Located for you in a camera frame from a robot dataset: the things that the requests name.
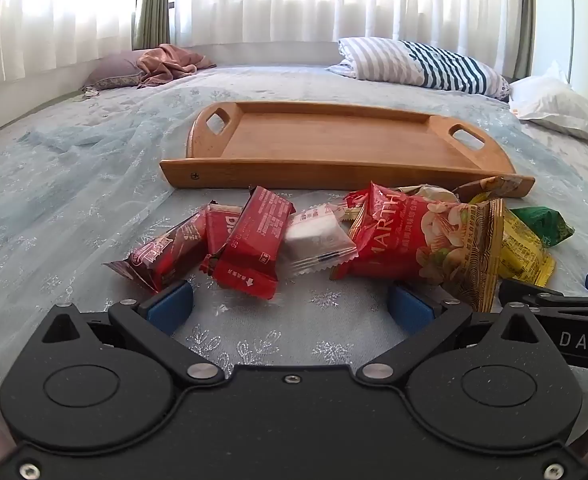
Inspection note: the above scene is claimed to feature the maroon snack bar packet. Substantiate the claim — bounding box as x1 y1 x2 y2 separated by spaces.
103 204 209 295

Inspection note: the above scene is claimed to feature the red pistachio snack bag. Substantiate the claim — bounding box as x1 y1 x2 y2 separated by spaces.
330 181 505 313

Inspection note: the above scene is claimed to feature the green snack packet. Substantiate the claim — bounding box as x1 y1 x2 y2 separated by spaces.
511 206 575 248

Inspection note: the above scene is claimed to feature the blue white striped pillow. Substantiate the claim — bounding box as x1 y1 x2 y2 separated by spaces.
326 37 512 100

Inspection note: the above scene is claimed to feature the red black gold-ended packet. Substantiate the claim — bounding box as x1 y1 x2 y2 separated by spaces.
343 191 371 222

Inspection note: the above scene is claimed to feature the brown gold triangular snack packet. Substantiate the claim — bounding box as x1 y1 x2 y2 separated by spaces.
452 176 522 202

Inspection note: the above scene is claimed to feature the cream spotted snack packet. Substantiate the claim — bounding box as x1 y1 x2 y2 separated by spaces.
396 183 460 204

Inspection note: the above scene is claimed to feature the bright red snack bar packet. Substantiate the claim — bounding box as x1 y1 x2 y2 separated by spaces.
200 186 296 302

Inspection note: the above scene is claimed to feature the red biscuit packet white lettering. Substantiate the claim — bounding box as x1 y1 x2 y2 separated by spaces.
205 203 245 258

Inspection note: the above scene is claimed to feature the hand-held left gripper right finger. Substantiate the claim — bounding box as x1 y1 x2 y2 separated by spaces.
356 281 560 388

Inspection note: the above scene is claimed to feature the wooden serving tray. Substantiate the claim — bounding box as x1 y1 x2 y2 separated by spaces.
159 101 536 199

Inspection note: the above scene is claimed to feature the white cake clear wrapper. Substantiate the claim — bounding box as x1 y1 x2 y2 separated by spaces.
281 202 359 278

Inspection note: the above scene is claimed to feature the white plastic bag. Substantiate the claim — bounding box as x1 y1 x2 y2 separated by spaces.
508 61 588 142

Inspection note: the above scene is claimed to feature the yellow snack packet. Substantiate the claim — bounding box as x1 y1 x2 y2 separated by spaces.
468 192 557 286

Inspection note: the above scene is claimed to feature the purple pillow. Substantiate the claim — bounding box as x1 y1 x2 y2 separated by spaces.
81 51 147 92

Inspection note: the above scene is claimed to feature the pink crumpled cloth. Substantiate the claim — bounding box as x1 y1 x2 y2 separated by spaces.
136 44 217 90

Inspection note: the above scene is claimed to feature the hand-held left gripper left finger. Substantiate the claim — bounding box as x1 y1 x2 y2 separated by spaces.
26 280 225 389

